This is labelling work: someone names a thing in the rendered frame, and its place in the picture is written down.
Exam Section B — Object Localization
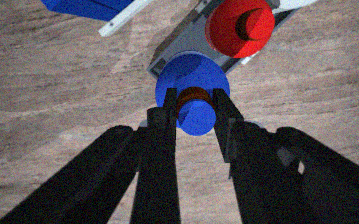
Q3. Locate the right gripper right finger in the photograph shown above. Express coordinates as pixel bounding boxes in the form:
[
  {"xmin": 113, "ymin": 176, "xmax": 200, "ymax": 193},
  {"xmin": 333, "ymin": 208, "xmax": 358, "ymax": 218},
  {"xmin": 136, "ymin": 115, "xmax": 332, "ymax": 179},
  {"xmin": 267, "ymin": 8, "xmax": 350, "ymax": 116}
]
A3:
[{"xmin": 212, "ymin": 88, "xmax": 359, "ymax": 224}]

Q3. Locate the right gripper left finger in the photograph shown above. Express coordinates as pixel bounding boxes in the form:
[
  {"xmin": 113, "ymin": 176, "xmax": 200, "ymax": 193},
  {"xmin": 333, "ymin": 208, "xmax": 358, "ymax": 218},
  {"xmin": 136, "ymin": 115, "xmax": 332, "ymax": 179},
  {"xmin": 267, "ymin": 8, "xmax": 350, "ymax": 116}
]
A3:
[{"xmin": 0, "ymin": 88, "xmax": 181, "ymax": 224}]

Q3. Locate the dark grey tray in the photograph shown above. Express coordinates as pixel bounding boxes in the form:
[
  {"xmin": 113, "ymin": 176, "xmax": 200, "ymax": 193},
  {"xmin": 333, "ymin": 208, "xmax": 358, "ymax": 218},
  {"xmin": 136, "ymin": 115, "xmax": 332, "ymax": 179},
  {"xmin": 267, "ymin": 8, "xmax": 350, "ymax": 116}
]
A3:
[{"xmin": 146, "ymin": 0, "xmax": 301, "ymax": 80}]

